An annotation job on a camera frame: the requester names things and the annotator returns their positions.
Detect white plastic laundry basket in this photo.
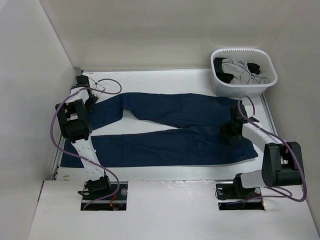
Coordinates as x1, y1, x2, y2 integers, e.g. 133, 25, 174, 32
210, 48, 278, 98

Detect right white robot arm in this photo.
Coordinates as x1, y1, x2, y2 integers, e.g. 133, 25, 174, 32
220, 105, 306, 198

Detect dark blue denim trousers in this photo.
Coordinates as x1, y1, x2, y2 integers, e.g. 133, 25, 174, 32
60, 91, 259, 169

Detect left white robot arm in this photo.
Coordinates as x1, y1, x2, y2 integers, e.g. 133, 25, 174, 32
57, 75, 106, 181

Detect black garment in basket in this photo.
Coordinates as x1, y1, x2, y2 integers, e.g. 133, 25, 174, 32
213, 57, 261, 85

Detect grey garment in basket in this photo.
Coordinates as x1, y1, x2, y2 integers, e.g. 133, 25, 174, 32
219, 58, 270, 85

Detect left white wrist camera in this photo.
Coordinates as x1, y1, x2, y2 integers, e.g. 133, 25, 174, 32
92, 83, 106, 97

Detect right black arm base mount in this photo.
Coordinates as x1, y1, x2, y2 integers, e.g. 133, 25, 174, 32
215, 174, 265, 211

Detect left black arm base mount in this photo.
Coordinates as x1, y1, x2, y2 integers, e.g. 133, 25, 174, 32
78, 175, 129, 211

